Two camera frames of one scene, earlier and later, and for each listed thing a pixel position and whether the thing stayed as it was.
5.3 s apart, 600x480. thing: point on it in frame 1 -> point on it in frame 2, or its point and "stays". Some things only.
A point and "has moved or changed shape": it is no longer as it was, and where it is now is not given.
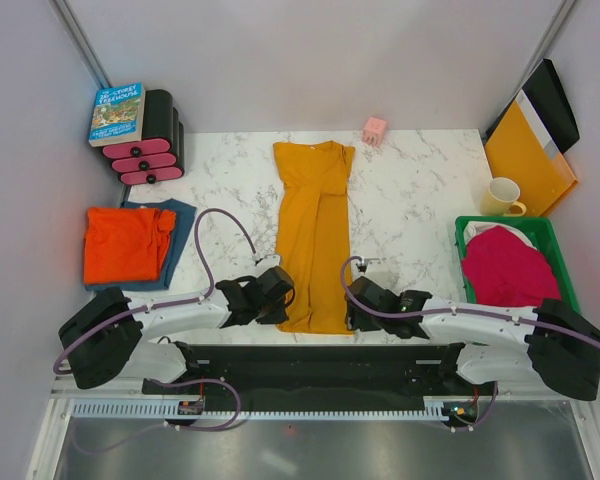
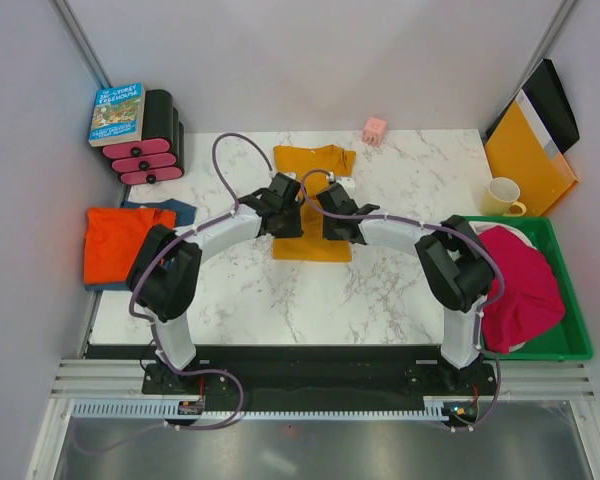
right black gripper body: x=355 y=321 -> x=330 y=230
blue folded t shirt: x=182 y=226 stays
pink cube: x=374 y=130 stays
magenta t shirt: x=505 y=269 stays
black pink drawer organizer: x=160 y=157 stays
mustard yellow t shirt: x=314 y=233 has moved or changed shape
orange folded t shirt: x=126 y=244 stays
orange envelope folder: x=514 y=151 stays
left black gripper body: x=272 y=313 -> x=289 y=226
